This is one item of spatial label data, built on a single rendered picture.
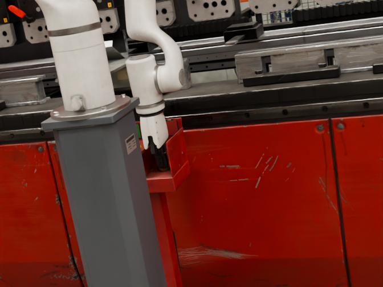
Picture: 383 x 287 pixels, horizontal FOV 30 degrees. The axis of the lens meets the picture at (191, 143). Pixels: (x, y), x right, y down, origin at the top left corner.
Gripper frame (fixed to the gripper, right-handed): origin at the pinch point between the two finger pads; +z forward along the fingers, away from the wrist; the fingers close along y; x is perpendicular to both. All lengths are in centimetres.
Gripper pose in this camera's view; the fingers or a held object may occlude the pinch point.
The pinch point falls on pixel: (161, 160)
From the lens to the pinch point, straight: 211.1
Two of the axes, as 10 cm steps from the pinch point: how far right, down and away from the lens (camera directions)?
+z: 1.8, 9.2, 3.4
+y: -2.6, 3.8, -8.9
